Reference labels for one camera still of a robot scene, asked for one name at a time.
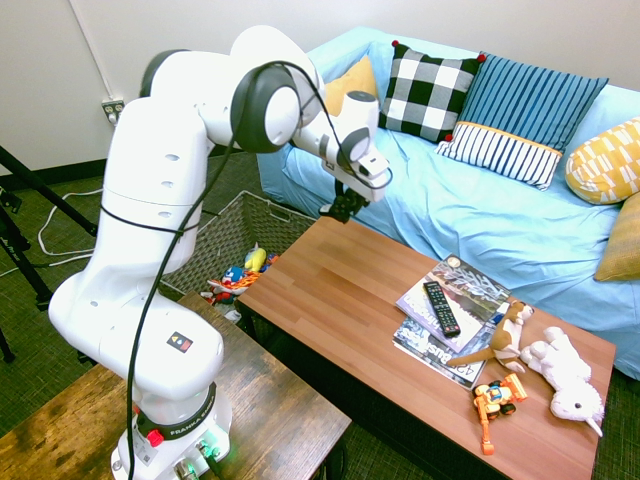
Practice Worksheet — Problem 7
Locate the black cable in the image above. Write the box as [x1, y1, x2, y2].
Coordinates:
[124, 60, 394, 480]

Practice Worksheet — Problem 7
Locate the yellow plush toy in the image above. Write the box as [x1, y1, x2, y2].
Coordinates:
[243, 243, 267, 274]

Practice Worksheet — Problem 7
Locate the sofa with light blue cover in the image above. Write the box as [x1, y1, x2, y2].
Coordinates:
[255, 25, 640, 382]

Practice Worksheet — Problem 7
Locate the rustic brown wood table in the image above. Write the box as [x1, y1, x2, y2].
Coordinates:
[0, 290, 353, 480]

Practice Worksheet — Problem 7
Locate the brown kangaroo plush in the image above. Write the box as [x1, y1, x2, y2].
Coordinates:
[445, 299, 536, 375]

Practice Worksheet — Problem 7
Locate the yellow white patterned pillow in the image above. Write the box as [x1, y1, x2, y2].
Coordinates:
[565, 116, 640, 206]

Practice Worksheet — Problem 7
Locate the dark blue striped pillow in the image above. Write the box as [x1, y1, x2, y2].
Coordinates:
[456, 51, 610, 154]

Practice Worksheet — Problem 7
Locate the grey wicker basket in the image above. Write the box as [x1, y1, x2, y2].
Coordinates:
[159, 189, 322, 302]

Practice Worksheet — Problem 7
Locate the blue superhero plush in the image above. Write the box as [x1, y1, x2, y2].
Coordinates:
[219, 266, 247, 292]

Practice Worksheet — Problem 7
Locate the black white checked pillow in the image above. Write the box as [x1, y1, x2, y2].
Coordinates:
[377, 39, 488, 144]

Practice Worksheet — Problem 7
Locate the white floor cable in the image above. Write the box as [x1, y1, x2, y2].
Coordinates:
[0, 201, 104, 279]

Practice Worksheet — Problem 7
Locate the black gamepad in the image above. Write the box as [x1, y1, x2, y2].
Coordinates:
[318, 193, 372, 225]

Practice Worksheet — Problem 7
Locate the business magazine with white lettering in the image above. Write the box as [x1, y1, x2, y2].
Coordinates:
[391, 319, 494, 392]

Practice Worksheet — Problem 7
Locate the white wall conduit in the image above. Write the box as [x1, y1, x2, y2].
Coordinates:
[66, 0, 118, 102]

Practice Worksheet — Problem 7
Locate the white unicorn plush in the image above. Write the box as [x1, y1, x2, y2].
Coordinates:
[519, 325, 607, 438]

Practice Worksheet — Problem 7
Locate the magazine with landscape cover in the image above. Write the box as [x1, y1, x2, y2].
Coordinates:
[394, 254, 513, 354]

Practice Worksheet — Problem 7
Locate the white navy striped pillow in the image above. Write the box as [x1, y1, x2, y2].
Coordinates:
[434, 120, 564, 192]

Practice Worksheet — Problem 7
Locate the white wall outlet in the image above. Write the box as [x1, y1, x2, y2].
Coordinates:
[100, 97, 126, 125]

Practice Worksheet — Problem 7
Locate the plain yellow pillow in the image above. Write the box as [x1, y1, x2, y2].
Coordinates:
[323, 54, 380, 117]

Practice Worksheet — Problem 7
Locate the black TV remote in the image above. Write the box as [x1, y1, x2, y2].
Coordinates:
[422, 280, 462, 339]

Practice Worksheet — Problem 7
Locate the reddish wood coffee table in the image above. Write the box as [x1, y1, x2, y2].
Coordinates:
[234, 215, 618, 480]

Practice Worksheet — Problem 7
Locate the mustard textured pillow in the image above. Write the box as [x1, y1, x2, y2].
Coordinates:
[593, 191, 640, 283]

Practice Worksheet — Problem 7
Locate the orange toy excavator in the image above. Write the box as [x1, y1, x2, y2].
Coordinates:
[471, 372, 530, 457]

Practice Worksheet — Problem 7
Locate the orange flame pattern plush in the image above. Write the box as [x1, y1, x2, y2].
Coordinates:
[206, 273, 262, 297]

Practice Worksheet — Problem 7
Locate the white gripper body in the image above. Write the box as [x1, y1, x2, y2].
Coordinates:
[319, 145, 392, 205]

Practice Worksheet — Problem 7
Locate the black camera tripod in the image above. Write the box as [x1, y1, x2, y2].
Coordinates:
[0, 144, 99, 364]

